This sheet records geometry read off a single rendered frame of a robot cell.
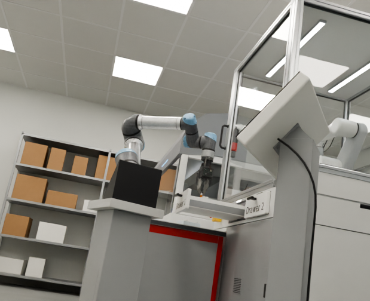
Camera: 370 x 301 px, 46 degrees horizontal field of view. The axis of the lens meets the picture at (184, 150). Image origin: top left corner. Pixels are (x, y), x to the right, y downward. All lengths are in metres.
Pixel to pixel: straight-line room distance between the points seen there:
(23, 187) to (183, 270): 4.00
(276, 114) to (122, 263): 1.00
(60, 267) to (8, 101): 2.57
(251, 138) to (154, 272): 1.28
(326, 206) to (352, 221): 0.15
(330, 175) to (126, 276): 1.07
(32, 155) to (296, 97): 5.14
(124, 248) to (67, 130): 4.92
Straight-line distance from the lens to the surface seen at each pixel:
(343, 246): 2.21
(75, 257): 6.60
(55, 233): 6.14
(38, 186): 6.25
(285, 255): 1.56
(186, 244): 2.59
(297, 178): 1.60
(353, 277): 2.23
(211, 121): 3.51
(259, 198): 2.23
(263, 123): 1.49
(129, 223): 2.07
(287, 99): 1.51
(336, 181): 2.23
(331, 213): 2.19
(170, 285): 2.57
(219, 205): 2.41
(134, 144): 2.63
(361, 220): 2.27
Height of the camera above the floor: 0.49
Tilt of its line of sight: 16 degrees up
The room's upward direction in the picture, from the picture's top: 9 degrees clockwise
